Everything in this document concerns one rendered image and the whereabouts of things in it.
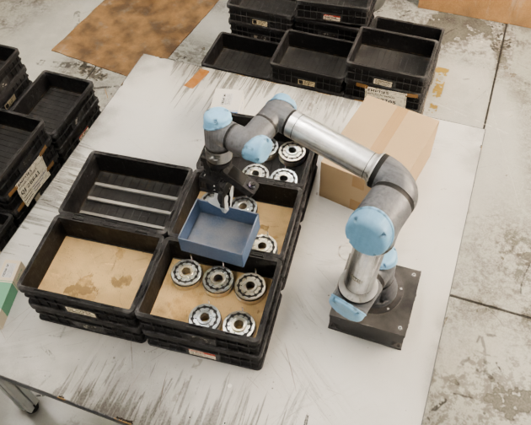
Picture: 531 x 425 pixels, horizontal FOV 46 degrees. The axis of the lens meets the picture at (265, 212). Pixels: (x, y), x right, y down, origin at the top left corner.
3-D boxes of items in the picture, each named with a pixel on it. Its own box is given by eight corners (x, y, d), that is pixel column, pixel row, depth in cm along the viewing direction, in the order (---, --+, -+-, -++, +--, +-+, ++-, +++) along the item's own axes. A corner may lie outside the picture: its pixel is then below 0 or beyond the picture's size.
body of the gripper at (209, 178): (210, 175, 189) (208, 144, 180) (237, 183, 186) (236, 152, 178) (199, 191, 184) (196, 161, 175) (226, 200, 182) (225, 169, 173)
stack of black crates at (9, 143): (23, 167, 334) (-10, 104, 298) (72, 181, 327) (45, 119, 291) (-22, 225, 312) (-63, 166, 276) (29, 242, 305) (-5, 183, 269)
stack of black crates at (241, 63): (287, 76, 369) (286, 44, 351) (270, 110, 353) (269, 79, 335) (224, 62, 379) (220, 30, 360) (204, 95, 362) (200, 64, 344)
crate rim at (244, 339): (283, 262, 204) (282, 259, 202) (259, 346, 187) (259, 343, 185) (167, 239, 211) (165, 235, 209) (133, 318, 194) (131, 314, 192)
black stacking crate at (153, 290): (282, 278, 212) (282, 260, 202) (260, 359, 195) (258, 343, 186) (171, 255, 219) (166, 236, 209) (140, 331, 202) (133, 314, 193)
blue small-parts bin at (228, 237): (260, 226, 192) (259, 213, 187) (244, 267, 185) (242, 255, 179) (200, 211, 197) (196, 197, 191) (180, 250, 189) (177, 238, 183)
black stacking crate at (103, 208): (197, 189, 236) (194, 169, 227) (170, 254, 219) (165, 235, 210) (99, 170, 243) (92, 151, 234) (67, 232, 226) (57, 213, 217)
